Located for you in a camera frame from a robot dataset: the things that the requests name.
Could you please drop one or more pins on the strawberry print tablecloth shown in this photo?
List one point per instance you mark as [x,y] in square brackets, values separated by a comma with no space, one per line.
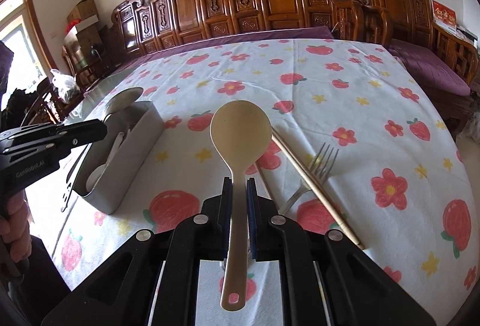
[337,104]

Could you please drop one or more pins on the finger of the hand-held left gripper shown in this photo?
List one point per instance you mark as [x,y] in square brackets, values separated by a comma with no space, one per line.
[86,127]
[67,146]

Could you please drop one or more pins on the long purple seat cushion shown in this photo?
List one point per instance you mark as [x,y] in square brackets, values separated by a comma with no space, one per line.
[262,35]

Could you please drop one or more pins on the grey metal utensil box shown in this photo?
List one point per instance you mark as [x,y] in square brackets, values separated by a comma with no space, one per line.
[131,168]

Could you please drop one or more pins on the black cloth bundle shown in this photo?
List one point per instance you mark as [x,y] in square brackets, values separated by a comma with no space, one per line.
[22,101]

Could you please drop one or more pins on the white flat box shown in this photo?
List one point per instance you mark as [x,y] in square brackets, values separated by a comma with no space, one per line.
[80,30]

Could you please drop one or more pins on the short purple seat cushion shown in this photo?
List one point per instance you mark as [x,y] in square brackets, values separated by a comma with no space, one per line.
[431,67]

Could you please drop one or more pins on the large beige spoon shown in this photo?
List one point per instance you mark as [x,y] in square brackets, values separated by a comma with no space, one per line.
[240,138]

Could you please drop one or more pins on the clear plastic bag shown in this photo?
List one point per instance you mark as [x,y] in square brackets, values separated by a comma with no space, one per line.
[65,86]

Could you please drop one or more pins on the small white spoon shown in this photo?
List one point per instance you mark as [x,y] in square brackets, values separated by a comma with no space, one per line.
[95,178]

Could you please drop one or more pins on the red desk calendar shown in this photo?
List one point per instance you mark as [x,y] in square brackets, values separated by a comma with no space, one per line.
[444,15]

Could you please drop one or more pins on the person's left hand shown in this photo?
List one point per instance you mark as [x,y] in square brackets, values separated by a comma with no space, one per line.
[17,232]

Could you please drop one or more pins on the brown wooden chair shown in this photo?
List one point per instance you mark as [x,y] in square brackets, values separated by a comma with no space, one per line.
[86,67]

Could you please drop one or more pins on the wooden chopstick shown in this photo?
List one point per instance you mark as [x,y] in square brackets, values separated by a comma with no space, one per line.
[262,179]
[318,191]

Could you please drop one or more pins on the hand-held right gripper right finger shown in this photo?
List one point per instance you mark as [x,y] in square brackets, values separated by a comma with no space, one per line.
[252,213]

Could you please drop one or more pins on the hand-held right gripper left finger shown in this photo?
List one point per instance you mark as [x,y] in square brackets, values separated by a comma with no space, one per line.
[227,206]

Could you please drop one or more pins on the wooden door frame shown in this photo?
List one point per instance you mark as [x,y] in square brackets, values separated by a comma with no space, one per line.
[32,22]

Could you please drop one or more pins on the dark wooden chair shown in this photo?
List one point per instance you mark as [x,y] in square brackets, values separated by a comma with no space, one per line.
[48,101]

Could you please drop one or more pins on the silver metal spoon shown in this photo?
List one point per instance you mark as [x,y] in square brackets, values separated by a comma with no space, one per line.
[123,101]

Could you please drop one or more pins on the silver metal fork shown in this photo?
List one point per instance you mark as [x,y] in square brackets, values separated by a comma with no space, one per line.
[316,171]

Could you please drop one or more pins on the small brown cardboard box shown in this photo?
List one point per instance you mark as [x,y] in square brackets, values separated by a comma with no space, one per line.
[82,10]

